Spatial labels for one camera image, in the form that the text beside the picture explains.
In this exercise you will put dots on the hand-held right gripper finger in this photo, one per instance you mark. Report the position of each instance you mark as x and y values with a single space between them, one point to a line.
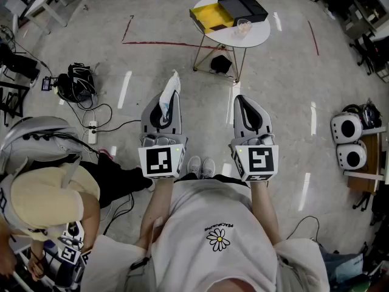
237 120
266 120

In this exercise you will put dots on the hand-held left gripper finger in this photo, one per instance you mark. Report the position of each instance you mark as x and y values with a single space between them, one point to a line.
146 117
177 117

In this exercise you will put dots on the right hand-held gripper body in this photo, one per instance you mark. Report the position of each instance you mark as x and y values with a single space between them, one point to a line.
258 163

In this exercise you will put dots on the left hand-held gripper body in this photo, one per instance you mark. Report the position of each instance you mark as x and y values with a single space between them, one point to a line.
158 161

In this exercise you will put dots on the white tissue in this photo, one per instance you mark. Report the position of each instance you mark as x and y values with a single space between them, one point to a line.
170 93

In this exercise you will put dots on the yellow and black tray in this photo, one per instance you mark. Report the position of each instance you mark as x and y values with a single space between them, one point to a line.
240 9

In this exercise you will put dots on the person's left forearm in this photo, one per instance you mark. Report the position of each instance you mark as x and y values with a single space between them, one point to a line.
158 205

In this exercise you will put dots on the person's right forearm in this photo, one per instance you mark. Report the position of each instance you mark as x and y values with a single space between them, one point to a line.
264 208

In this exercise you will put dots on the person's black trousers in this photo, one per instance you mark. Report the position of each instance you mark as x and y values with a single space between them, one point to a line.
228 179

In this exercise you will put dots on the person's left grey shoe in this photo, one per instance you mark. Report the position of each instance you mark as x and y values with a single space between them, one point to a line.
194 166

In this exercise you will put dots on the person's grey shoe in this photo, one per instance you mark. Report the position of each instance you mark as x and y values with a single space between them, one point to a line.
208 167
194 166

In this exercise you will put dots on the person's right grey shoe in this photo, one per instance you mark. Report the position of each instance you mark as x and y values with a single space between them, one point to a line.
208 167

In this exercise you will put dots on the white power strip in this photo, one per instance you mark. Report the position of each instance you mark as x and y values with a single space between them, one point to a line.
92 131

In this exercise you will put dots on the black bag under table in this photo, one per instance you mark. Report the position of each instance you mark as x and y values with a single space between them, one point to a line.
221 64

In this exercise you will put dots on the round white side table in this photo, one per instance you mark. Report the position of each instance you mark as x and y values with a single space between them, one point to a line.
258 38

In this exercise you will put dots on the clear glass cup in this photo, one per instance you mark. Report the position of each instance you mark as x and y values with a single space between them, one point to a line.
243 27

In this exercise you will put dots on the person's white shirt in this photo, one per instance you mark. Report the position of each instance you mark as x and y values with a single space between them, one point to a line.
212 254

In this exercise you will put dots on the small black screen device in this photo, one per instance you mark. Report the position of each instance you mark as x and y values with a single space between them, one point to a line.
47 84

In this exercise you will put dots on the grey hard-shell backpack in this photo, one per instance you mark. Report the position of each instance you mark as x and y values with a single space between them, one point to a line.
36 141

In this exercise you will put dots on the black office chair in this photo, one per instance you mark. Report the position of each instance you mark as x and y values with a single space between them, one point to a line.
366 52

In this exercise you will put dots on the black metal stand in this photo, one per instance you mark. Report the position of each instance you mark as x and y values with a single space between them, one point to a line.
12 99

